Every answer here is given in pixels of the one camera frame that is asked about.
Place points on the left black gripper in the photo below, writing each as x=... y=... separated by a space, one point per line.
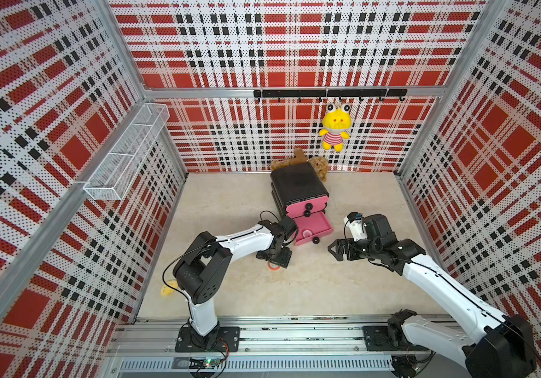
x=282 y=260

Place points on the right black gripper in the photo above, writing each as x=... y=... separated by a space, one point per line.
x=350 y=253

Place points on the black drawer cabinet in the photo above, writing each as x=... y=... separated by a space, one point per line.
x=294 y=184

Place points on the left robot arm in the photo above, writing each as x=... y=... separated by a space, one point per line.
x=200 y=272

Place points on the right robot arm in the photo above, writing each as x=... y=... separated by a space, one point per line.
x=489 y=342

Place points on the brown teddy bear plush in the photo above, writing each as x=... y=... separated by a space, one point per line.
x=320 y=164

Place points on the yellow frog plush toy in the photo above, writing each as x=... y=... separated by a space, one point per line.
x=336 y=123

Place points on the yellow banana toy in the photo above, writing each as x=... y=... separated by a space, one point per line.
x=170 y=287

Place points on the green circuit board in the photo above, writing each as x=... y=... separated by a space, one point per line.
x=204 y=363

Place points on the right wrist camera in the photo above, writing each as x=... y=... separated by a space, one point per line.
x=354 y=222

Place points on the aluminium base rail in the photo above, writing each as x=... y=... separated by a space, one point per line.
x=275 y=346

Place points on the black hook rail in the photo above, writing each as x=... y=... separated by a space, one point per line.
x=379 y=93

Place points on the white wire mesh basket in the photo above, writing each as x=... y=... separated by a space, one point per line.
x=114 y=176

